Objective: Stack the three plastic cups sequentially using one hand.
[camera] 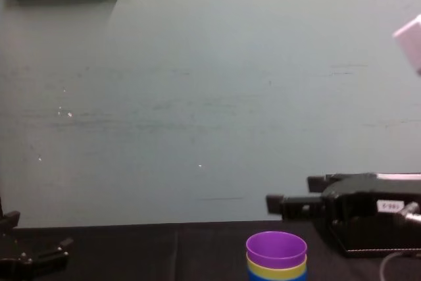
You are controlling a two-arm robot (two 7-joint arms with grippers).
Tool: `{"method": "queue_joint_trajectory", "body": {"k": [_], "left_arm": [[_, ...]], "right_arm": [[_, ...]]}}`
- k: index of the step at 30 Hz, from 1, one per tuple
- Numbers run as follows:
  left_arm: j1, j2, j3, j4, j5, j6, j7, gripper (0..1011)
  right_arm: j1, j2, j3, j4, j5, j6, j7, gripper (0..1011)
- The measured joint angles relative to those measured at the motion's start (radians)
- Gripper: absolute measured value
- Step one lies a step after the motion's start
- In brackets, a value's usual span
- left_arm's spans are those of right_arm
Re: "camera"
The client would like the yellow plastic cup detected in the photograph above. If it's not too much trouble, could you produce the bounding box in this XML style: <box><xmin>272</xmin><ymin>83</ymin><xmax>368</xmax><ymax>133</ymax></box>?
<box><xmin>246</xmin><ymin>253</ymin><xmax>308</xmax><ymax>279</ymax></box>

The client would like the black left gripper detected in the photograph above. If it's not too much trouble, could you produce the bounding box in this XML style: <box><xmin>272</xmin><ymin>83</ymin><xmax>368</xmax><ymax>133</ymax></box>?
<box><xmin>0</xmin><ymin>210</ymin><xmax>74</xmax><ymax>281</ymax></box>

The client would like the black table cloth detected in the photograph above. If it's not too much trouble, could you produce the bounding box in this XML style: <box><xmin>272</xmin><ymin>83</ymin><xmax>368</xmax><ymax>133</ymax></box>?
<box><xmin>0</xmin><ymin>220</ymin><xmax>421</xmax><ymax>281</ymax></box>

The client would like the thin white cable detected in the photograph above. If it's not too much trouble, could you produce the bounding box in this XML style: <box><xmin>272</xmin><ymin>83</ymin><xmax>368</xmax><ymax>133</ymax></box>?
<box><xmin>379</xmin><ymin>250</ymin><xmax>421</xmax><ymax>281</ymax></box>

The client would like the dark cable with silver plug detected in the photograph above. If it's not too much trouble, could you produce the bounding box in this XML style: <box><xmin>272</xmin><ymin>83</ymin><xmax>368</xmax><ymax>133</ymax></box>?
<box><xmin>399</xmin><ymin>201</ymin><xmax>421</xmax><ymax>224</ymax></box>

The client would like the purple plastic cup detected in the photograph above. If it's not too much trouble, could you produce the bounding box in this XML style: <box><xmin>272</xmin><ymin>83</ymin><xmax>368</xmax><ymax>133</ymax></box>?
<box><xmin>245</xmin><ymin>231</ymin><xmax>308</xmax><ymax>268</ymax></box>

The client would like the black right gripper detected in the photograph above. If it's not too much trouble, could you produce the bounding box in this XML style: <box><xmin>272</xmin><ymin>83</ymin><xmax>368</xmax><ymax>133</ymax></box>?
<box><xmin>265</xmin><ymin>172</ymin><xmax>421</xmax><ymax>229</ymax></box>

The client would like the black stitched box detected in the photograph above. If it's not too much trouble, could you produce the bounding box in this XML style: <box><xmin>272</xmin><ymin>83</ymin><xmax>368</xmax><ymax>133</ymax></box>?
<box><xmin>314</xmin><ymin>220</ymin><xmax>421</xmax><ymax>259</ymax></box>

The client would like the blue plastic cup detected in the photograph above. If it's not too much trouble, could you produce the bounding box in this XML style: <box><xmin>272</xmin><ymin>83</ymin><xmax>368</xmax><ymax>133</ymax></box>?
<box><xmin>247</xmin><ymin>265</ymin><xmax>309</xmax><ymax>281</ymax></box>

